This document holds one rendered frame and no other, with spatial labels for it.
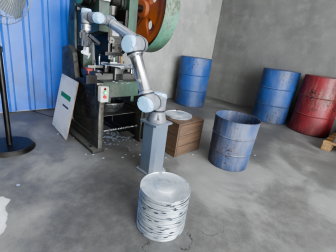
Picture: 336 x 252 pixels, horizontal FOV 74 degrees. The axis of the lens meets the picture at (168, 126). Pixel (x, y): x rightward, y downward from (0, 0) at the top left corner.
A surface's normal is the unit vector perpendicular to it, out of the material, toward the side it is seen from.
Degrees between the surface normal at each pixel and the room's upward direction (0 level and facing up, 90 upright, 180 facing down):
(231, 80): 90
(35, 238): 0
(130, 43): 84
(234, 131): 92
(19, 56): 90
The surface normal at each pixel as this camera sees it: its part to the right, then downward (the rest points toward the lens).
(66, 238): 0.13, -0.93
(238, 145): -0.07, 0.36
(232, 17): -0.72, 0.15
